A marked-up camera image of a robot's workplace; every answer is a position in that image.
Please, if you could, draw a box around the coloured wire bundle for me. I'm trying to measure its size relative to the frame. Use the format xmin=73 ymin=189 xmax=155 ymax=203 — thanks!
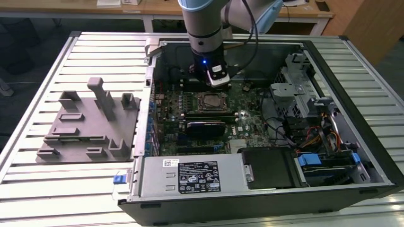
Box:
xmin=296 ymin=113 xmax=344 ymax=156

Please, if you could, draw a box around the grey parts rack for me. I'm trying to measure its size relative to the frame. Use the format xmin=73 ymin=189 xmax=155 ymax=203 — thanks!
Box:
xmin=36 ymin=77 xmax=141 ymax=164

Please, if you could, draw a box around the black plastic shroud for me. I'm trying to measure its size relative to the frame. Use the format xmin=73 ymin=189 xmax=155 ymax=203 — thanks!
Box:
xmin=237 ymin=146 xmax=305 ymax=190

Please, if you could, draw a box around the CPU socket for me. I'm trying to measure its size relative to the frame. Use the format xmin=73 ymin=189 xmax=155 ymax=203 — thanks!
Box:
xmin=195 ymin=92 xmax=231 ymax=114

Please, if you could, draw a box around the hard disk in blue carrier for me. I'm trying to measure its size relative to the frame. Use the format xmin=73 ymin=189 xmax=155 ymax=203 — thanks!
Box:
xmin=296 ymin=153 xmax=360 ymax=187

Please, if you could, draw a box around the black PC case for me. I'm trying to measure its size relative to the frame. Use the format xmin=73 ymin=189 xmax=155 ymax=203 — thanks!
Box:
xmin=112 ymin=37 xmax=404 ymax=227

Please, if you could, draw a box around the black office chair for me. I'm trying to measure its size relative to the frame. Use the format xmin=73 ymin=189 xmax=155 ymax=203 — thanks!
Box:
xmin=0 ymin=17 xmax=40 ymax=76

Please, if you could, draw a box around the black graphics card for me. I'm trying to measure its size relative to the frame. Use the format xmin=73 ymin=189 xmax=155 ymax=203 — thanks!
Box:
xmin=185 ymin=121 xmax=227 ymax=138

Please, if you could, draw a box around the silver chipset heatsink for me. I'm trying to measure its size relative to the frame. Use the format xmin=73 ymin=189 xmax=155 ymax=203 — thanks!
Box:
xmin=229 ymin=139 xmax=249 ymax=149

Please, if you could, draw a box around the silver power supply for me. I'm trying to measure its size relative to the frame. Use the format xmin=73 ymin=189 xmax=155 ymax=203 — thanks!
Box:
xmin=139 ymin=155 xmax=249 ymax=198

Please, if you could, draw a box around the black power supply label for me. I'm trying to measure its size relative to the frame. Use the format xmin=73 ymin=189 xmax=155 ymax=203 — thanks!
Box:
xmin=179 ymin=161 xmax=219 ymax=194

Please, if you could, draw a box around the green motherboard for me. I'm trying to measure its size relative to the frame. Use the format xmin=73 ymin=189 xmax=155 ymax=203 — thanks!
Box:
xmin=151 ymin=79 xmax=296 ymax=157

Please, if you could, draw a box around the white furniture leg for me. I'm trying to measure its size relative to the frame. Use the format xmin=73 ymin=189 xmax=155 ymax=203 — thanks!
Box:
xmin=0 ymin=78 xmax=15 ymax=96

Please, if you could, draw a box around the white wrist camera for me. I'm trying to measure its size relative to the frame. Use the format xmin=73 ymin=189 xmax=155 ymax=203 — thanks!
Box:
xmin=207 ymin=63 xmax=232 ymax=88

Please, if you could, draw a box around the wooden cabinet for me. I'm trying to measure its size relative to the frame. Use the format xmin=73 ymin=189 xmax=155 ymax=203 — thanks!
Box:
xmin=323 ymin=0 xmax=404 ymax=66

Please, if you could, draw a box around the wooden desk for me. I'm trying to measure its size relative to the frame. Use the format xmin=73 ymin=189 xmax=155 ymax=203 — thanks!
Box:
xmin=0 ymin=0 xmax=335 ymax=36

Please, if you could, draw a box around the silver drive cage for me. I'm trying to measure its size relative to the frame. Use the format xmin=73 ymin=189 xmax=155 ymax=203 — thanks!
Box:
xmin=269 ymin=53 xmax=321 ymax=119

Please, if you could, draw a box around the silver CPU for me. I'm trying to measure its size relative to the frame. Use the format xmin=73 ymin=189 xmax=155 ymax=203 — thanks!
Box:
xmin=203 ymin=95 xmax=223 ymax=107

